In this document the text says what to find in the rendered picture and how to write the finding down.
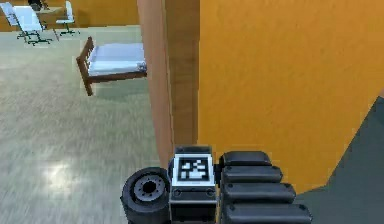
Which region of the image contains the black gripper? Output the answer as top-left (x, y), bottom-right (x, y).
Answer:
top-left (120, 166), bottom-right (172, 224)

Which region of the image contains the brown wooden bed white mattress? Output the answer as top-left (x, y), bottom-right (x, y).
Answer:
top-left (75, 36), bottom-right (148, 97)

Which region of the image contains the white office chair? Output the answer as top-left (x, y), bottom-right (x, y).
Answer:
top-left (13, 5), bottom-right (54, 47)
top-left (55, 0), bottom-right (81, 37)
top-left (0, 1), bottom-right (28, 41)

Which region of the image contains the brown wooden desk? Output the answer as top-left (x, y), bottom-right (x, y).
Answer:
top-left (34, 5), bottom-right (66, 42)

